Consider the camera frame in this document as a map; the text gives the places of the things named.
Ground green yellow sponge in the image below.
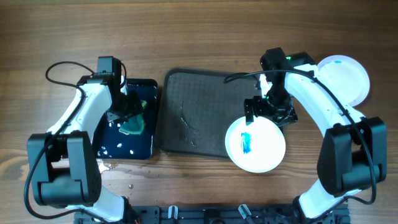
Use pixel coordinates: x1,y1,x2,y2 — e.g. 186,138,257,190
119,113,146,135

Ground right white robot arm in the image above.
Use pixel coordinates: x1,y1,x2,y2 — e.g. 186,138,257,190
253,64,387,223

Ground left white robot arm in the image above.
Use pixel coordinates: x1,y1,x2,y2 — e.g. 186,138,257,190
24,83,140,223

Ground dark blue water tray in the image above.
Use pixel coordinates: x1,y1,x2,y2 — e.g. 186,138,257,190
93,78,158,160

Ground dark grey serving tray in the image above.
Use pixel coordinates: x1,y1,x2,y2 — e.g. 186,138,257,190
154,68,261,159

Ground white plate with blue stain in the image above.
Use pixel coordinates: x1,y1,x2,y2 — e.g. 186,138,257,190
224,117,286,173

